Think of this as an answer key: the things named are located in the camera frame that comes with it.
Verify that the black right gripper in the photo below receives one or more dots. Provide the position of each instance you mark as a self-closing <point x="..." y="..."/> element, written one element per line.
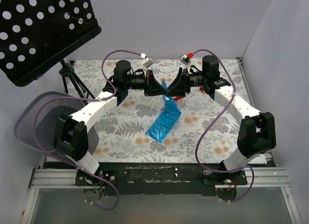
<point x="186" y="80"/>

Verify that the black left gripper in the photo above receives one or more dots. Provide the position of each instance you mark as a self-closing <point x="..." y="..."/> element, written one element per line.
<point x="148" y="82"/>

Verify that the blue plastic trash bag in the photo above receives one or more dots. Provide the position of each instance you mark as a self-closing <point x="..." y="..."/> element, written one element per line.
<point x="166" y="120"/>

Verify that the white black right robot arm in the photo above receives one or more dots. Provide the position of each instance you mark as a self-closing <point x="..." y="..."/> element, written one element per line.
<point x="257" y="133"/>

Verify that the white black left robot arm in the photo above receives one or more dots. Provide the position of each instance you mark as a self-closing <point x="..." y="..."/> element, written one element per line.
<point x="71" y="136"/>

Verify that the grey mesh trash bin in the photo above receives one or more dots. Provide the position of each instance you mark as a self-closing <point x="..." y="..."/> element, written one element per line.
<point x="46" y="121"/>

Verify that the red white toy brick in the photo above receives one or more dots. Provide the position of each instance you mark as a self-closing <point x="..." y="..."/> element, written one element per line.
<point x="177" y="98"/>

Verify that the colourful toy brick car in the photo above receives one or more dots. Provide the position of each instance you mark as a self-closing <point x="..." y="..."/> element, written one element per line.
<point x="202" y="90"/>

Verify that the floral table mat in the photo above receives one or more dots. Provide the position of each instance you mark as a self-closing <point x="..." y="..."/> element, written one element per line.
<point x="121" y="131"/>

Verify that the black perforated music stand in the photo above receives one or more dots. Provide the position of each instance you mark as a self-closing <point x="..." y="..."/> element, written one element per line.
<point x="35" y="35"/>

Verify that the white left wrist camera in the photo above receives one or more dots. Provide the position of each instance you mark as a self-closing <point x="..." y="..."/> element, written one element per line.
<point x="146" y="62"/>

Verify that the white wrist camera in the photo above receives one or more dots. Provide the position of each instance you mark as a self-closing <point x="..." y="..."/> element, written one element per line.
<point x="146" y="62"/>
<point x="186" y="60"/>

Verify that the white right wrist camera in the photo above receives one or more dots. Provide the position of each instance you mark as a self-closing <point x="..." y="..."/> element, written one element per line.
<point x="186" y="60"/>

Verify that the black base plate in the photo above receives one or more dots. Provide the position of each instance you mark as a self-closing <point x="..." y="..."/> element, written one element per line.
<point x="159" y="179"/>

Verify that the aluminium frame rail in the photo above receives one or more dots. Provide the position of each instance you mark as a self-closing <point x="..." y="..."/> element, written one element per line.
<point x="48" y="179"/>

